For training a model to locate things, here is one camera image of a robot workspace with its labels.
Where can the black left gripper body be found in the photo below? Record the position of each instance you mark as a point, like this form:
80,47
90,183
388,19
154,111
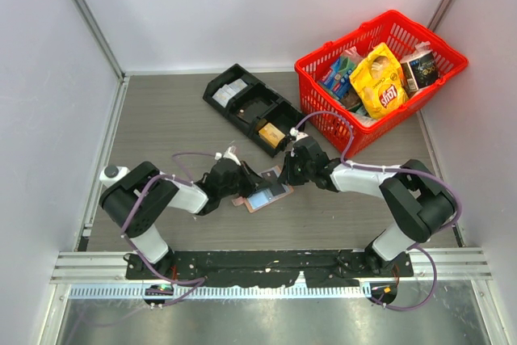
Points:
241,184

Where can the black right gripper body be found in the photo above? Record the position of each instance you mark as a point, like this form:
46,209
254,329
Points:
300,174

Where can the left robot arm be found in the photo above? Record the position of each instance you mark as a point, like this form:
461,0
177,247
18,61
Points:
134,199

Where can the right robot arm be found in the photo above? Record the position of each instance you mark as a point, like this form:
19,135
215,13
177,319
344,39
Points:
421,204

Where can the gold card in tray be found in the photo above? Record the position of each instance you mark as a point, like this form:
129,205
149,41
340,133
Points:
271,134

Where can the white cards in tray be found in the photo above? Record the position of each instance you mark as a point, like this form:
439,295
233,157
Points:
224,94

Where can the white clear plastic packet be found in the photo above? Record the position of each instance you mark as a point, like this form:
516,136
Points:
366,120

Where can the black compartment tray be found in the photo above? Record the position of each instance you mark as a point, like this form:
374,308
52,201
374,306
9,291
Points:
250,109

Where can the dark brown packet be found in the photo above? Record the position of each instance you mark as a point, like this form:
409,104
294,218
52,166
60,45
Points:
351,101

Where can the blue sponge pack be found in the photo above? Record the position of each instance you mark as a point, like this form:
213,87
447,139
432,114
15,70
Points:
336,81

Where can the red plastic shopping basket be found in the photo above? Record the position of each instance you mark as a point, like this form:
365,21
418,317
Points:
349,131

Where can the yellow chips bag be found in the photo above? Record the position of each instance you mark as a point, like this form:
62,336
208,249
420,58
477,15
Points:
379,82

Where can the white box device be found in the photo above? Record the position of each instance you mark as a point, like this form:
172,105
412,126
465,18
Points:
111,174

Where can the black round can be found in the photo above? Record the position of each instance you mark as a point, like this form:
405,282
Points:
420,70

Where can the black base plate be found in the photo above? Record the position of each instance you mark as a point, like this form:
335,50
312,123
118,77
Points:
266,268

